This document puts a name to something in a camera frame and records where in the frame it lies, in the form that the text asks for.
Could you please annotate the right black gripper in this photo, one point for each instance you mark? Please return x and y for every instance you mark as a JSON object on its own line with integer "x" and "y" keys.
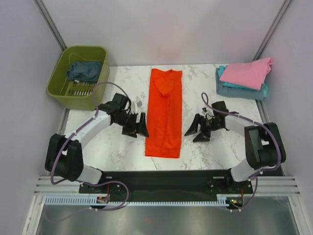
{"x": 201, "y": 137}

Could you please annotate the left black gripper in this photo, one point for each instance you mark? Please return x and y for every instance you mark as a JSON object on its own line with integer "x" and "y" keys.
{"x": 136, "y": 128}

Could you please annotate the orange t shirt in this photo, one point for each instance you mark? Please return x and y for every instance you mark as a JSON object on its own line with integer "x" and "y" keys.
{"x": 164, "y": 117}

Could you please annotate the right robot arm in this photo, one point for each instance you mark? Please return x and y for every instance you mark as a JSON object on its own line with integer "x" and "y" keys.
{"x": 263, "y": 145}

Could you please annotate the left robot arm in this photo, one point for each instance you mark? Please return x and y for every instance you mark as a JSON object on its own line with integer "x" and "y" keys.
{"x": 65, "y": 152}

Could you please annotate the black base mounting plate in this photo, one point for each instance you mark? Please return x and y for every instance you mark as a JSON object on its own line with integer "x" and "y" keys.
{"x": 177, "y": 184}

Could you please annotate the dark blue crumpled t shirt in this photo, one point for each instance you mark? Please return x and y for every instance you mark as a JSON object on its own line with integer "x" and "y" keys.
{"x": 84, "y": 72}

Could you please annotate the olive green plastic basket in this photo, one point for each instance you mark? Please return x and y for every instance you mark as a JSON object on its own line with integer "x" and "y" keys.
{"x": 74, "y": 94}

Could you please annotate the pink folded t shirt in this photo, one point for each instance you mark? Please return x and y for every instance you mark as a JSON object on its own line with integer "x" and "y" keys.
{"x": 250, "y": 75}

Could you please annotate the teal folded t shirt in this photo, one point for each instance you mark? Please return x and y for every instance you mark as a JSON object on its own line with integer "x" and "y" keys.
{"x": 232, "y": 83}

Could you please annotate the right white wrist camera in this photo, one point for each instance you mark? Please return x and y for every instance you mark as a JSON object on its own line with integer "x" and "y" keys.
{"x": 204, "y": 111}

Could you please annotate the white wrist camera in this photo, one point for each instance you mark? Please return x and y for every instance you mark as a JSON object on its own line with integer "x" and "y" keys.
{"x": 136, "y": 107}
{"x": 204, "y": 111}

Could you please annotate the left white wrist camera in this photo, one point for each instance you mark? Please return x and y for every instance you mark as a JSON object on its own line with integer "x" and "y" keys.
{"x": 136, "y": 107}

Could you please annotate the aluminium rail frame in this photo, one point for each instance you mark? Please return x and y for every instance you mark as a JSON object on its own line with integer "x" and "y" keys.
{"x": 273, "y": 208}

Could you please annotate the light blue cable duct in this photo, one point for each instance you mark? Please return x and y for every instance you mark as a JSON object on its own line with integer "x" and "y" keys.
{"x": 93, "y": 201}

